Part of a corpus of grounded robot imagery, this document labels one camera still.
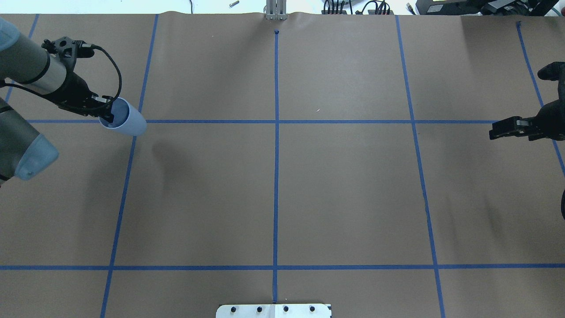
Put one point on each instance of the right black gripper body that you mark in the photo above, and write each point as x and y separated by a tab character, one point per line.
553	118

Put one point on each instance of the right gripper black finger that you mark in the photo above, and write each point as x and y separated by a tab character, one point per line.
512	126

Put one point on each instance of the black power strip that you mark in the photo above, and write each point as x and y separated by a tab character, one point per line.
356	7

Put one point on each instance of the blue plastic cup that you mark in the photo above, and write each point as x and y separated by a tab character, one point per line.
127	119

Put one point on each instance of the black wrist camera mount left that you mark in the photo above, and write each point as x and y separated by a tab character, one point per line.
68	51

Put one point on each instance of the aluminium frame post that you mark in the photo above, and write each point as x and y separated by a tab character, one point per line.
275	10

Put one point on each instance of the white mast base plate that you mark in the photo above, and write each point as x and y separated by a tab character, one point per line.
289	310

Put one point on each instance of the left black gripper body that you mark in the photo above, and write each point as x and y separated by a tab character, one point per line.
73	91

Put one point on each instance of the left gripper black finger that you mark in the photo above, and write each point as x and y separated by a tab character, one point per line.
103	108

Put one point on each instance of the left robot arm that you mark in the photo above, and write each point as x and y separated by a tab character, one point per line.
47	71

